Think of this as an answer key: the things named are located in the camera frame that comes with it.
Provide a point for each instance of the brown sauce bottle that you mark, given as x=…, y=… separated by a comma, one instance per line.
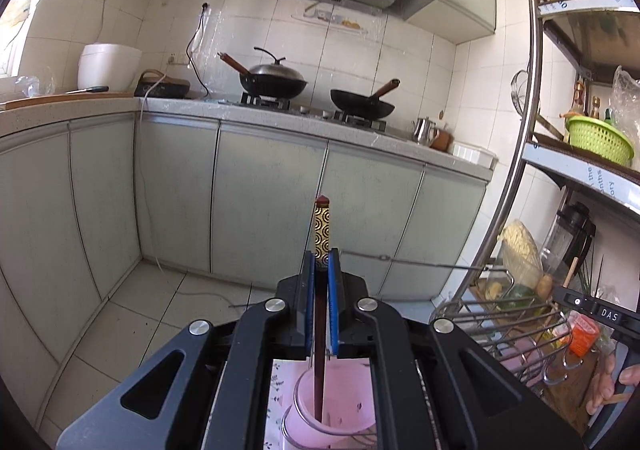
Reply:
x=578, y=100

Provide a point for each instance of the green plastic basket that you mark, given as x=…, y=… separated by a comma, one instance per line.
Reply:
x=597, y=140

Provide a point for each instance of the metal strainer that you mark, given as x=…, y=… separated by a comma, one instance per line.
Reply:
x=517, y=90

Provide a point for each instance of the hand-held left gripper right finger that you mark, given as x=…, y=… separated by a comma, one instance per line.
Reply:
x=334, y=300

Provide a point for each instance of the floral tablecloth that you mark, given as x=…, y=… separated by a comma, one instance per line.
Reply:
x=277, y=390

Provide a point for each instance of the dark red patterned chopstick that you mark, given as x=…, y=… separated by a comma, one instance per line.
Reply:
x=321, y=230

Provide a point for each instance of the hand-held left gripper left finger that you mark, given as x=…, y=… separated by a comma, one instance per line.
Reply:
x=307, y=290

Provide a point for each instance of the potato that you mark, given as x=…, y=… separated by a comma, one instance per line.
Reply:
x=545, y=284

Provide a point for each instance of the metal shelf rack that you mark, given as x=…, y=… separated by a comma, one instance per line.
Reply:
x=575, y=170

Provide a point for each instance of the pink utensil holder cup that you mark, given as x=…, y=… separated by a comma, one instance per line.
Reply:
x=350, y=400

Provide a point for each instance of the green pepper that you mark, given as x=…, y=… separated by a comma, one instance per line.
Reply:
x=517, y=294

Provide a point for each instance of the black wok without lid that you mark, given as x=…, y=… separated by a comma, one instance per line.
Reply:
x=360, y=103

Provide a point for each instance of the black electric cooker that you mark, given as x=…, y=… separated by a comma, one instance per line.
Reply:
x=165, y=88

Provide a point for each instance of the white rice cooker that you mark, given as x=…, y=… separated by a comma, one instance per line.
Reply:
x=107, y=68

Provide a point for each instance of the wooden cutting board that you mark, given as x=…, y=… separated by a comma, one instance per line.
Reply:
x=60, y=100

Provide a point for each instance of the person's right hand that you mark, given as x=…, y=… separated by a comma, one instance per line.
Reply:
x=602, y=385

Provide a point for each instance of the white plastic container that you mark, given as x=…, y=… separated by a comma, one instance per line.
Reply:
x=470, y=153

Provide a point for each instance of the steel kettle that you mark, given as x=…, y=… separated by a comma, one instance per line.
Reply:
x=425, y=130

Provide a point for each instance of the napa cabbage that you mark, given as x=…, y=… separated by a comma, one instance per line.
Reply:
x=520, y=255

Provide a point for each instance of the gas stove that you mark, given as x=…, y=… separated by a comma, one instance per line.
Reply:
x=310, y=109

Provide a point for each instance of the black blender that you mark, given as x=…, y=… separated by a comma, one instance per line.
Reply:
x=575, y=230

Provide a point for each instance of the pale green lower cabinets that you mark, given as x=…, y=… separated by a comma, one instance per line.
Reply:
x=265, y=200

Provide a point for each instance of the brown ceramic pot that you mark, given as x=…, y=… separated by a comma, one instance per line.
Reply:
x=442, y=140

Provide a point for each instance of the orange packet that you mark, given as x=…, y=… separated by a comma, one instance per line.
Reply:
x=584, y=335

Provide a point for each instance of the black wok with lid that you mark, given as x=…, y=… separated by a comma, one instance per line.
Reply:
x=275, y=80

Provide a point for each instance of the clear plastic bag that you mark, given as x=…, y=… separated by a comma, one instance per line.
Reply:
x=627, y=100

